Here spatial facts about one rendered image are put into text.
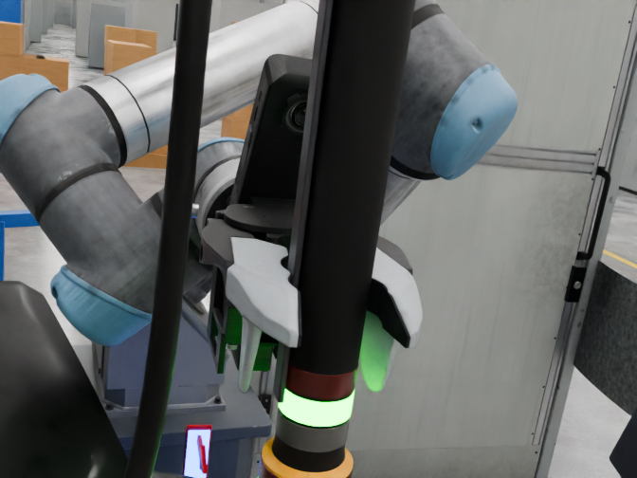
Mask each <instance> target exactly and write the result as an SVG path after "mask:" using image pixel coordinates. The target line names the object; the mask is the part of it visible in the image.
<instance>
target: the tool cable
mask: <svg viewBox="0 0 637 478"><path fill-rule="evenodd" d="M211 6H212V0H180V6H179V18H178V30H177V41H176V52H175V64H174V75H173V97H172V108H171V119H170V131H169V141H168V153H167V164H166V174H165V185H164V195H163V206H162V217H161V227H160V237H159V248H158V258H157V268H156V277H155V296H154V306H153V315H152V323H151V331H150V339H149V347H148V355H147V361H146V368H145V375H144V381H143V388H142V394H141V399H140V404H139V410H138V416H137V421H136V428H135V433H134V438H133V443H132V447H131V450H130V454H129V458H128V462H127V466H126V470H125V472H124V475H123V478H152V475H153V471H154V468H155V461H156V457H157V454H158V450H159V446H160V441H161V436H162V433H163V428H164V423H165V418H166V413H167V408H168V403H169V397H170V392H171V387H172V381H173V368H174V363H175V356H176V349H177V342H178V334H179V326H180V319H181V311H182V303H183V294H184V284H185V276H186V267H187V258H188V249H189V240H190V231H191V213H192V203H193V194H194V184H195V175H196V165H197V156H198V145H199V136H200V126H201V116H202V106H203V97H204V86H205V76H206V66H207V56H208V46H209V26H210V17H211Z"/></svg>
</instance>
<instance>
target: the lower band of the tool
mask: <svg viewBox="0 0 637 478"><path fill-rule="evenodd" d="M274 438H275V436H274V437H272V438H271V439H269V440H268V441H267V442H266V443H265V444H264V447H263V451H262V459H263V462H264V464H265V466H266V467H267V468H268V469H269V470H270V471H271V472H272V473H274V474H275V475H276V476H278V477H280V478H346V477H347V476H348V475H349V474H350V473H351V471H352V469H353V464H354V461H353V457H352V455H351V454H350V452H349V451H348V450H347V449H346V448H345V459H344V462H343V463H342V464H341V465H340V466H339V467H337V468H336V469H332V470H329V471H324V472H306V471H300V470H297V469H292V468H289V467H288V466H286V465H284V464H283V463H282V462H280V461H279V460H278V459H277V458H276V457H275V456H274V454H273V452H272V444H273V441H274Z"/></svg>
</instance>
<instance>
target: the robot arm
mask: <svg viewBox="0 0 637 478"><path fill-rule="evenodd" d="M318 10H319V0H288V1H287V3H286V4H283V5H281V6H278V7H276V8H274V9H270V10H267V11H265V12H262V13H260V14H257V15H255V16H252V17H250V18H247V19H245V20H243V21H241V22H238V23H236V24H233V25H231V26H228V27H226V28H222V29H219V30H217V31H214V32H212V33H210V34H209V46H208V56H207V66H206V76H205V86H204V97H203V106H202V116H201V126H200V129H201V128H203V127H205V126H207V125H209V124H211V123H213V122H215V121H217V120H220V119H222V118H224V117H226V116H228V115H230V114H232V113H234V112H236V111H238V110H240V109H243V108H245V107H247V106H249V105H250V104H252V103H254V105H253V109H252V113H251V117H250V121H249V125H248V128H247V132H246V139H245V140H242V139H239V138H215V139H212V140H209V141H207V142H205V143H203V144H202V145H200V146H199V147H198V156H197V165H196V175H195V184H194V194H193V203H192V213H191V231H190V240H189V249H188V258H187V267H186V276H185V284H184V294H186V295H187V296H188V297H189V298H190V299H191V300H192V301H193V302H194V303H196V304H198V303H199V302H201V301H202V300H203V299H205V298H206V296H207V295H208V294H209V292H210V300H209V319H208V329H207V335H208V339H209V345H210V349H211V352H212V356H213V360H214V363H215V367H216V371H217V374H223V373H224V363H225V354H226V345H227V349H229V350H231V353H232V355H233V358H234V361H235V364H236V368H237V370H239V387H240V390H241V391H242V392H244V393H246V392H247V389H248V386H249V382H250V379H251V375H252V371H263V372H268V371H270V369H271V361H272V354H273V355H274V357H275V359H277V355H278V347H279V342H281V343H283V344H285V345H286V346H288V347H296V348H297V347H300V344H301V336H302V334H301V300H300V291H299V290H297V289H296V288H295V287H293V286H292V285H291V284H290V280H291V273H290V272H289V271H288V270H287V267H288V259H289V250H290V243H291V234H292V227H293V218H294V210H295V203H296V194H297V187H298V178H299V170H300V155H301V146H302V139H303V131H304V123H305V115H306V106H307V99H308V90H309V83H310V74H311V66H312V59H313V50H314V42H315V34H316V26H317V18H318ZM175 52H176V47H174V48H172V49H169V50H167V51H164V52H162V53H159V54H157V55H154V56H153V57H150V58H148V59H145V60H142V61H140V62H137V63H135V64H131V65H128V66H126V67H123V68H122V69H119V70H117V71H114V72H112V73H109V74H107V75H104V76H102V77H99V78H97V79H95V80H93V81H90V82H88V83H84V84H82V85H79V86H77V87H74V88H71V89H69V90H66V91H64V92H63V93H61V91H60V89H59V88H58V87H57V86H56V85H54V84H51V82H50V81H49V80H48V79H47V78H45V77H43V76H41V75H38V74H34V73H32V74H29V75H25V74H17V75H14V76H11V77H8V78H6V79H4V80H2V81H0V173H1V174H2V175H3V177H4V178H5V179H6V180H7V182H8V183H9V184H10V186H11V187H12V188H13V189H14V191H15V192H16V193H17V195H18V196H19V197H20V199H21V200H22V201H23V203H24V204H25V205H26V207H27V208H28V210H29V211H30V213H31V214H32V215H33V217H34V218H35V219H36V221H37V222H38V224H39V225H40V228H41V229H42V231H43V232H44V233H45V235H46V236H47V238H48V239H49V240H50V242H51V243H52V244H53V246H54V247H55V249H56V250H58V252H59V253H60V254H61V256H62V257H63V258H64V260H65V261H66V264H64V265H62V266H61V268H60V271H59V272H58V273H57V274H56V275H55V276H54V277H53V278H52V280H51V282H50V291H51V294H52V296H53V298H54V299H55V300H56V305H57V306H58V308H59V309H60V311H61V312H62V313H63V315H64V316H65V318H66V319H67V320H68V321H69V322H70V323H71V324H72V325H73V326H74V327H75V328H76V329H77V330H78V331H79V332H80V333H81V334H82V335H84V336H85V337H86V338H88V339H89V340H91V341H93V342H94V343H96V344H99V345H103V346H109V347H111V346H117V345H119V344H121V343H122V342H124V341H125V340H127V339H128V338H129V337H131V336H133V335H134V334H135V333H136V332H138V331H139V330H140V329H142V328H143V327H145V326H146V325H147V324H149V323H150V322H151V321H152V315H153V306H154V296H155V277H156V268H157V258H158V248H159V237H160V227H161V217H162V206H163V195H164V188H163V189H161V190H160V191H159V192H156V193H155V194H154V195H152V196H151V197H150V198H149V199H147V200H146V201H145V202H144V203H143V202H142V201H141V199H140V198H139V197H138V196H137V194H136V193H135V191H134V190H133V189H132V188H131V186H130V185H129V184H128V182H127V181H126V180H125V179H124V177H123V176H122V174H121V172H120V171H119V169H118V168H120V167H122V166H123V165H125V164H127V163H129V162H131V161H133V160H136V159H138V158H140V157H142V156H145V155H147V154H149V153H150V152H152V151H154V150H157V149H159V148H161V147H163V146H165V145H167V144H168V141H169V131H170V119H171V108H172V97H173V75H174V64H175ZM517 109H518V99H517V95H516V93H515V91H514V90H513V89H512V87H511V86H510V85H509V84H508V83H507V81H506V80H505V79H504V78H503V77H502V75H501V72H500V70H499V69H498V68H497V67H496V66H495V65H493V64H490V63H489V61H488V60H487V59H486V58H485V57H484V56H483V55H482V54H481V53H480V51H479V50H478V49H477V48H476V47H475V46H474V45H473V44H472V43H471V42H470V41H469V40H468V38H467V37H466V36H465V35H464V34H463V33H462V32H461V31H460V30H459V29H458V27H457V26H456V25H455V24H454V23H453V22H452V21H451V20H450V19H449V18H448V17H447V15H446V14H445V13H444V12H443V11H442V10H441V9H440V7H439V5H438V4H437V3H436V2H435V1H434V0H416V1H415V7H414V13H413V19H412V25H411V31H410V37H409V48H408V55H407V60H406V66H405V73H404V79H403V84H402V90H401V97H400V102H399V108H398V115H397V121H396V126H395V133H394V139H393V145H392V151H391V162H390V168H389V174H388V180H387V186H386V192H385V198H384V204H383V211H382V216H381V222H380V226H381V225H382V224H383V223H384V222H385V221H386V220H387V219H388V218H389V217H390V216H391V214H392V213H393V212H394V211H395V210H396V209H397V208H398V207H399V206H400V205H401V203H402V202H403V201H404V200H405V199H406V198H407V197H408V196H409V195H410V194H411V193H412V191H413V190H414V189H415V188H416V187H417V186H418V185H419V184H420V183H421V182H422V181H432V180H436V179H439V178H443V179H445V180H453V179H455V178H457V177H459V176H461V175H463V174H464V173H465V172H467V171H468V170H469V169H470V168H471V167H473V166H474V165H475V164H476V163H477V162H478V161H479V160H480V159H481V158H482V157H483V156H484V154H485V153H486V152H487V151H488V150H489V149H491V148H492V147H493V146H494V145H495V143H496V142H497V141H498V140H499V139H500V137H501V136H502V135H503V133H504V132H505V131H506V129H507V128H508V126H509V125H510V123H511V122H512V120H513V118H514V116H515V115H516V112H517ZM184 294H183V295H184ZM422 318H423V313H422V305H421V301H420V297H419V292H418V288H417V285H416V283H415V281H414V279H413V277H412V267H411V265H410V262H409V260H408V258H407V256H406V254H405V253H404V251H403V250H402V249H401V248H400V247H398V246H397V245H396V244H394V243H393V242H391V241H389V240H387V239H385V238H383V237H381V236H379V235H378V240H377V246H376V253H375V258H374V264H373V276H372V281H371V288H370V294H369V300H368V306H367V312H366V318H365V324H364V330H363V336H362V342H361V348H360V360H361V370H362V375H363V377H364V380H365V382H366V384H367V385H368V387H369V388H370V389H371V390H372V391H373V392H379V391H381V390H382V389H383V388H384V387H385V385H386V383H387V381H388V378H389V375H390V372H391V368H392V366H393V363H394V360H395V357H396V355H397V352H398V349H399V346H400V344H401V345H403V346H404V347H405V348H409V349H413V348H415V347H416V345H417V341H418V339H419V336H420V331H421V325H422ZM215 337H218V338H217V342H216V339H215ZM273 346H274V349H273Z"/></svg>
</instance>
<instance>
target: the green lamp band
mask: <svg viewBox="0 0 637 478"><path fill-rule="evenodd" d="M354 393H355V391H354V392H353V394H352V395H351V396H350V397H348V398H346V399H344V400H341V401H337V402H316V401H311V400H307V399H303V398H300V397H298V396H296V395H293V394H291V393H290V392H288V391H287V390H286V389H285V395H284V402H283V403H279V407H280V409H281V411H282V412H283V413H284V414H285V415H286V416H288V417H289V418H291V419H293V420H295V421H297V422H300V423H302V424H306V425H311V426H320V427H326V426H334V425H337V424H340V423H342V422H344V421H346V420H347V419H348V418H349V417H350V415H351V411H352V406H353V400H354Z"/></svg>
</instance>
